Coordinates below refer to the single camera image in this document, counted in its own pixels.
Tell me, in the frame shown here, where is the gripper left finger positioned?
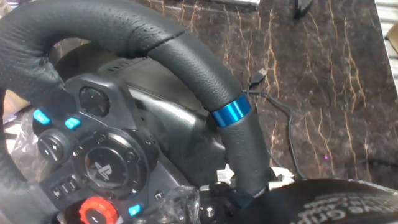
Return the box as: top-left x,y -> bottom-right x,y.
216,164 -> 236,187

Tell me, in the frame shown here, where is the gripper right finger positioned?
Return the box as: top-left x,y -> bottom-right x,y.
269,167 -> 295,191

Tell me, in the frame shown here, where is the black gaming steering wheel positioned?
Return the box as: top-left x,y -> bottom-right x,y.
0,0 -> 271,224

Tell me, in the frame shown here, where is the clear plastic film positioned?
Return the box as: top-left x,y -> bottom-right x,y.
133,185 -> 200,224

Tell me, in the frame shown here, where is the tan cardboard box with flaps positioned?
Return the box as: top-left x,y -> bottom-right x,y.
385,23 -> 398,57

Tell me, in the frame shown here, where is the crumpled clear plastic bag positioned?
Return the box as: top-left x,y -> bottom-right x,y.
6,118 -> 47,184

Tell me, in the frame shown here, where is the thin black usb cable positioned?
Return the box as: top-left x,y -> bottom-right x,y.
245,68 -> 398,180

